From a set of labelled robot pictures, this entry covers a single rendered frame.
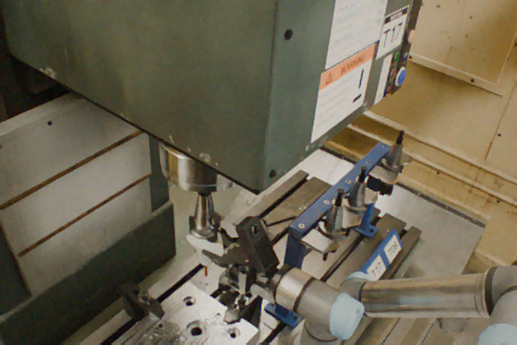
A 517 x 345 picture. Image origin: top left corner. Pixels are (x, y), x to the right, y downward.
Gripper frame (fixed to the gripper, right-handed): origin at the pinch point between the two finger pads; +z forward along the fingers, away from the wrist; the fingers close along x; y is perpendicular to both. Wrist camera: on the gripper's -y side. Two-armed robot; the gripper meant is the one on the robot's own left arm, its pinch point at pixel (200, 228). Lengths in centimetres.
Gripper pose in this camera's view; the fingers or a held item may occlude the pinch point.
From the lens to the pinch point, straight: 97.6
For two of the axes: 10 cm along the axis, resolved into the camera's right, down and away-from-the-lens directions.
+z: -8.2, -4.0, 4.1
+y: -0.8, 7.9, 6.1
